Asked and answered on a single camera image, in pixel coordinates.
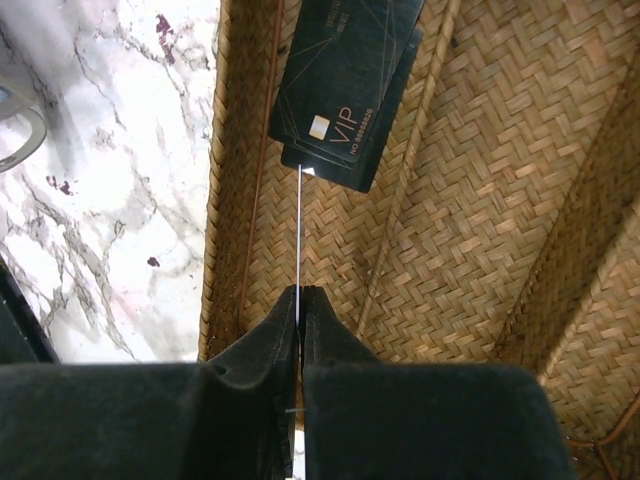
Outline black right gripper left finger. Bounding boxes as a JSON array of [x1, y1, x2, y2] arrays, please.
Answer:
[[1, 287, 298, 479]]

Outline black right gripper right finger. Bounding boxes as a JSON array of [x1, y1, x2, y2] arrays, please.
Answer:
[[301, 287, 575, 479]]

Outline grey card holder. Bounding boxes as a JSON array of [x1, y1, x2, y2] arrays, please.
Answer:
[[1, 78, 48, 172]]

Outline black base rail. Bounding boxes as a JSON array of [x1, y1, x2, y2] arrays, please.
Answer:
[[0, 260, 59, 365]]

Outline woven wicker divided tray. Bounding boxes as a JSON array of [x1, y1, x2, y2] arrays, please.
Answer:
[[198, 1, 639, 479]]

